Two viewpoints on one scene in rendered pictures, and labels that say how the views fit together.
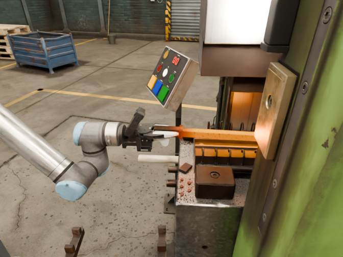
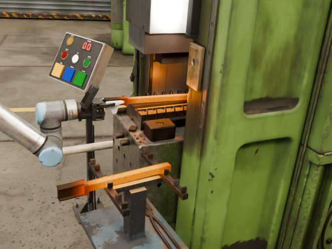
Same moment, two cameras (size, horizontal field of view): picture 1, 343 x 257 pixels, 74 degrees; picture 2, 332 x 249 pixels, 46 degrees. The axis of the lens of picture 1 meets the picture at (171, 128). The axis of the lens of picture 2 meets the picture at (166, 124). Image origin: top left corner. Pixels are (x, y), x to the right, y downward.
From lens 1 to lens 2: 1.04 m
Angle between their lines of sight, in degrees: 27
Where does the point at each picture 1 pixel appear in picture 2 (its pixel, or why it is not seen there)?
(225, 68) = (158, 48)
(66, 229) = not seen: outside the picture
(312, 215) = (221, 102)
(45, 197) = not seen: outside the picture
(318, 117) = (216, 62)
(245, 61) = (169, 43)
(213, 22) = (153, 21)
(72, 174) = (52, 142)
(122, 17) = not seen: outside the picture
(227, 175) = (168, 122)
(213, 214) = (164, 150)
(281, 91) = (199, 55)
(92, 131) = (56, 108)
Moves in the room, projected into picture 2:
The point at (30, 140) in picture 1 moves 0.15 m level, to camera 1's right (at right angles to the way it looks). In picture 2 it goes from (16, 117) to (56, 112)
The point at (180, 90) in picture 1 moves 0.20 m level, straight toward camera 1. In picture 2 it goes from (98, 73) to (109, 85)
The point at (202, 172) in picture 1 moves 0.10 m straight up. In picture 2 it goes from (151, 123) to (152, 102)
